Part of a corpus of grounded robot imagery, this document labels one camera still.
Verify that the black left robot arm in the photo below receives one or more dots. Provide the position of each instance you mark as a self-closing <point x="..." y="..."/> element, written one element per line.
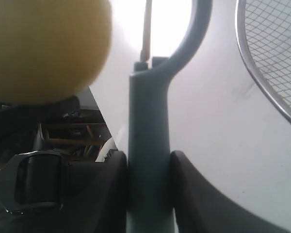
<point x="33" y="183"/>

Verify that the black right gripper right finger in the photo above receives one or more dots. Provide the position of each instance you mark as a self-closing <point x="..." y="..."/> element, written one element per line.
<point x="201" y="208"/>

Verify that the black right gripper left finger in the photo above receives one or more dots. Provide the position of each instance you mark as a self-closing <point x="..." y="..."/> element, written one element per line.
<point x="99" y="191"/>

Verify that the oval steel mesh basket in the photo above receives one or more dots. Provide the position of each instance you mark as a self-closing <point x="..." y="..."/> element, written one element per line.
<point x="263" y="32"/>

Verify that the teal handled peeler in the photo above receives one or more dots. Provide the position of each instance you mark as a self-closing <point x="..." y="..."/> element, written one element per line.
<point x="149" y="208"/>

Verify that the yellow lemon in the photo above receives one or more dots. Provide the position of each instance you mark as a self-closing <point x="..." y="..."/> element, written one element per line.
<point x="51" y="50"/>

